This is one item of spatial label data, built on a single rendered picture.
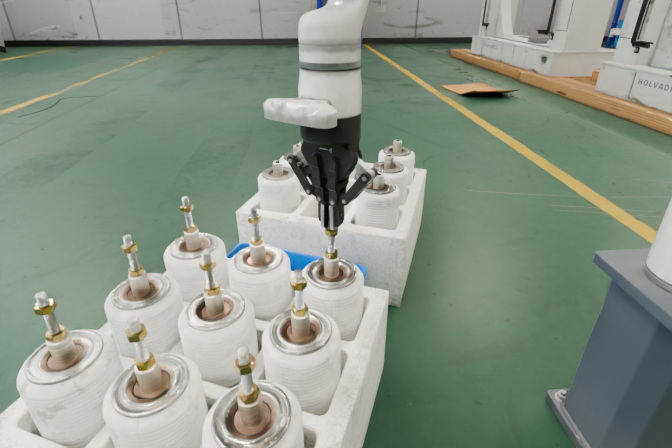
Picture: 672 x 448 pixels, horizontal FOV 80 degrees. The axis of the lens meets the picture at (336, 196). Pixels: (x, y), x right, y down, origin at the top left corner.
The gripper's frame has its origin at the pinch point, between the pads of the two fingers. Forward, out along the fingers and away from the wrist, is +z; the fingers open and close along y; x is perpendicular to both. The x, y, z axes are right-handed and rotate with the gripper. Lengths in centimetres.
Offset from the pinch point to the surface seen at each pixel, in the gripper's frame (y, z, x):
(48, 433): 15.3, 16.7, 33.3
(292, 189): 26.5, 12.2, -23.9
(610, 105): -35, 29, -250
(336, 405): -9.3, 17.2, 13.0
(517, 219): -15, 35, -82
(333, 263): -0.8, 7.5, 0.6
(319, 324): -4.5, 9.8, 9.5
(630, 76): -41, 12, -255
